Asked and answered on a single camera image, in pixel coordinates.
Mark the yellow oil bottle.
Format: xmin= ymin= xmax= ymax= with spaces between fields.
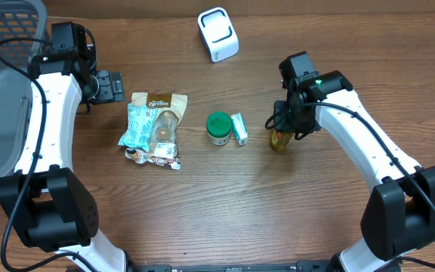
xmin=270 ymin=129 xmax=295 ymax=152

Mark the teal white pack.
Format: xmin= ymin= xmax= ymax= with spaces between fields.
xmin=118 ymin=104 xmax=157 ymax=152

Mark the green freshening pouch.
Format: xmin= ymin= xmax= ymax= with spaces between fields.
xmin=231 ymin=113 xmax=248 ymax=146

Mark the green lid jar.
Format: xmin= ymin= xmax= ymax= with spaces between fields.
xmin=206 ymin=112 xmax=233 ymax=146

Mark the brown mushroom packet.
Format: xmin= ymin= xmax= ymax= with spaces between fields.
xmin=124 ymin=92 xmax=188 ymax=170

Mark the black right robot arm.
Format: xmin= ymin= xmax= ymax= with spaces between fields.
xmin=265 ymin=51 xmax=435 ymax=271

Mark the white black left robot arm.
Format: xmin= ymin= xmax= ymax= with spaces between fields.
xmin=0 ymin=22 xmax=136 ymax=271

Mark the white barcode scanner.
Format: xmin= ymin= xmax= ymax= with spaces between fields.
xmin=197 ymin=7 xmax=239 ymax=63

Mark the dark grey plastic basket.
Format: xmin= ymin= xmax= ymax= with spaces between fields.
xmin=0 ymin=0 xmax=48 ymax=177

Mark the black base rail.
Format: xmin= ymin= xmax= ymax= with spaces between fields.
xmin=127 ymin=260 xmax=342 ymax=272

